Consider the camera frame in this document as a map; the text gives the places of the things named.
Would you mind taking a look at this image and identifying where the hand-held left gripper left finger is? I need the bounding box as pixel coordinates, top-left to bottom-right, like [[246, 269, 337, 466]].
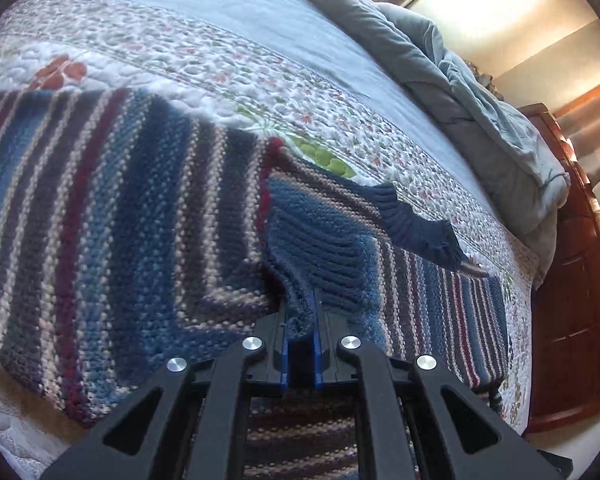
[[40, 287, 315, 480]]

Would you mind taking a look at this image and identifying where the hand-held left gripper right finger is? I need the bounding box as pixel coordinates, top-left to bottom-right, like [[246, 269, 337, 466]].
[[314, 287, 563, 480]]

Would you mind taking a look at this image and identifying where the striped knitted sweater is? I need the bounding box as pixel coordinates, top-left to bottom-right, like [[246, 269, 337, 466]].
[[0, 87, 511, 480]]

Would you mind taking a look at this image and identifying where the wooden bed footboard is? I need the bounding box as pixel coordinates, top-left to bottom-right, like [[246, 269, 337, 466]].
[[517, 102, 600, 436]]

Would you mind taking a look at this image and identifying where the grey comforter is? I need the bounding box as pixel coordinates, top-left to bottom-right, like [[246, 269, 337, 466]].
[[260, 0, 571, 291]]

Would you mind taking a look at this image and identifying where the floral quilted bedspread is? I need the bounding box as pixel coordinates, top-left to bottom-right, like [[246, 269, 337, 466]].
[[0, 0, 541, 480]]

